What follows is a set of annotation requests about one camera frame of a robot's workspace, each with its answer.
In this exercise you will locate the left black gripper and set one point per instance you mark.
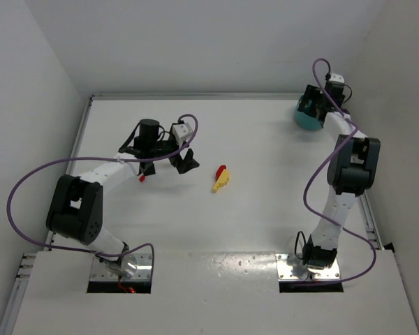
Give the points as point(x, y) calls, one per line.
point(165, 153)

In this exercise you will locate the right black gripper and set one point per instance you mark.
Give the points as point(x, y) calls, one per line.
point(312, 101)

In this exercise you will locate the red curved lego brick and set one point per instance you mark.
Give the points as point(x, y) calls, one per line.
point(220, 170)

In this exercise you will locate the black square lego plate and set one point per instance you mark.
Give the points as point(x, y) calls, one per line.
point(149, 170)

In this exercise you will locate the yellow lego assembly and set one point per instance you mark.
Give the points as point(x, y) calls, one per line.
point(221, 180)

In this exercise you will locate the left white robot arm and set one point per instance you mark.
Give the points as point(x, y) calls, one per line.
point(76, 209)

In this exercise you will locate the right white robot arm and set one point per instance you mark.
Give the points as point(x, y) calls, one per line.
point(351, 171)

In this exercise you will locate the teal divided round container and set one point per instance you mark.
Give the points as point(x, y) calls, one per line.
point(305, 120)

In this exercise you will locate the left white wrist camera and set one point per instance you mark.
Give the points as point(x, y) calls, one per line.
point(181, 132)

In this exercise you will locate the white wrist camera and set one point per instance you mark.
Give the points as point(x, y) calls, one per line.
point(334, 78)
point(181, 132)

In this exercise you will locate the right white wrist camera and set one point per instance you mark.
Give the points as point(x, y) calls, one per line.
point(334, 78)

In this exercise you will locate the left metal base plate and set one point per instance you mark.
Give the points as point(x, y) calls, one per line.
point(133, 268)

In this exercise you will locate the metal base plate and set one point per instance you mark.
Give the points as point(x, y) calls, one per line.
point(133, 268)
point(291, 270)

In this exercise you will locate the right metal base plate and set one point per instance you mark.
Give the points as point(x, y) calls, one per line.
point(291, 270)

